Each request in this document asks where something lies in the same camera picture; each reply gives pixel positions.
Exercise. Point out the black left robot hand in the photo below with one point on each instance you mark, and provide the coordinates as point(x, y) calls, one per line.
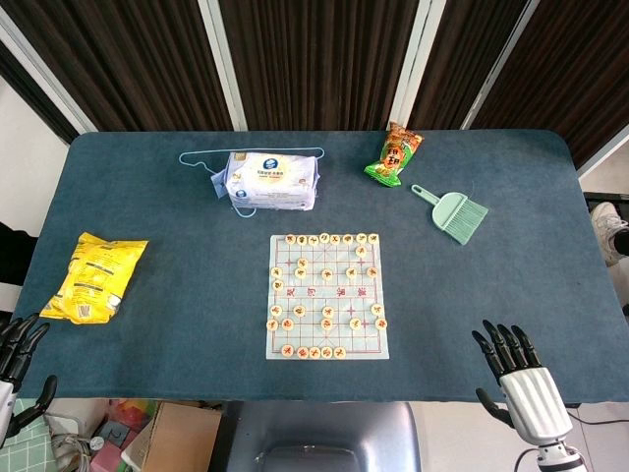
point(22, 344)

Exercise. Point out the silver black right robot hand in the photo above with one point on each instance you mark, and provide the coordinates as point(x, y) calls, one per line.
point(533, 398)

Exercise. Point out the round wooden Chinese chess piece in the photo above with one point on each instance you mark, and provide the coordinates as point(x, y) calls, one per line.
point(325, 238)
point(326, 352)
point(326, 274)
point(339, 352)
point(302, 239)
point(361, 238)
point(287, 323)
point(299, 310)
point(275, 272)
point(315, 352)
point(326, 323)
point(300, 272)
point(381, 323)
point(276, 310)
point(347, 239)
point(377, 310)
point(287, 350)
point(303, 352)
point(277, 284)
point(354, 323)
point(303, 263)
point(336, 239)
point(373, 239)
point(313, 240)
point(351, 273)
point(326, 311)
point(271, 324)
point(290, 239)
point(361, 251)
point(372, 272)

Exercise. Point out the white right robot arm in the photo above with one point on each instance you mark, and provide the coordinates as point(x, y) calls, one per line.
point(555, 458)

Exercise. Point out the chinese chess board mat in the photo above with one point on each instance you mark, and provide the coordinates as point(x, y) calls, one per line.
point(363, 339)

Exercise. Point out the mint green hand brush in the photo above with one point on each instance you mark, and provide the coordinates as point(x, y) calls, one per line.
point(454, 211)

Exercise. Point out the white power adapter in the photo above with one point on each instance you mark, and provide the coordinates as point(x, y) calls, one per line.
point(64, 425)

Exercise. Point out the yellow snack bag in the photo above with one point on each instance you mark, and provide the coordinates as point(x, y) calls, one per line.
point(91, 277)

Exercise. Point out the green checkered cloth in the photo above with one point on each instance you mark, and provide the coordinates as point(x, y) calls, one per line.
point(29, 454)

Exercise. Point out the grey number block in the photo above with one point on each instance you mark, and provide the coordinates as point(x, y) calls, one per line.
point(114, 435)

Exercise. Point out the pink foam block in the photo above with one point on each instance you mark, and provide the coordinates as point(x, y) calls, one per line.
point(108, 460)

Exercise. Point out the blue felt table cloth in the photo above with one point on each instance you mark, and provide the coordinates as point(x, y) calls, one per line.
point(172, 270)

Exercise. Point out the white sneaker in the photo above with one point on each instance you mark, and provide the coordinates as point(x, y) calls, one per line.
point(607, 231)

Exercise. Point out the brown cardboard box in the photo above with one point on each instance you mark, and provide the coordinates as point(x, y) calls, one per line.
point(182, 432)

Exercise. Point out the dark pleated screen panel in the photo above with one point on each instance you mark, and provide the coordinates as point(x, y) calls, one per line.
point(123, 64)
point(462, 64)
point(24, 74)
point(319, 64)
point(580, 64)

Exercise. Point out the green orange snack bag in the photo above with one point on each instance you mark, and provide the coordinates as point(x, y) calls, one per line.
point(393, 155)

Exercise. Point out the white blue tissue pack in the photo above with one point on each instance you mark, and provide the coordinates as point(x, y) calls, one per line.
point(272, 179)

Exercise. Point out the white screen frame post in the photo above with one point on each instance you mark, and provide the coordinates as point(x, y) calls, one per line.
point(604, 150)
point(223, 64)
point(497, 64)
point(49, 81)
point(417, 64)

